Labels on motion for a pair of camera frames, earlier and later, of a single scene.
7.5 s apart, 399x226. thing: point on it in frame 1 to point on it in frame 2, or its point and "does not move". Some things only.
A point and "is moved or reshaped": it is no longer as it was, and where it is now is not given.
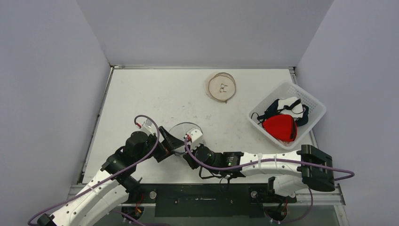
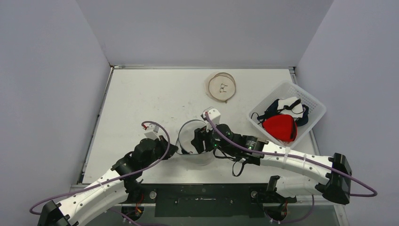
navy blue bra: (273, 109) does not move
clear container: (180, 130) is moved or reshaped
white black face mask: (291, 106) does not move
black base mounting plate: (206, 200) does not move
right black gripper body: (191, 157) to (198, 140)
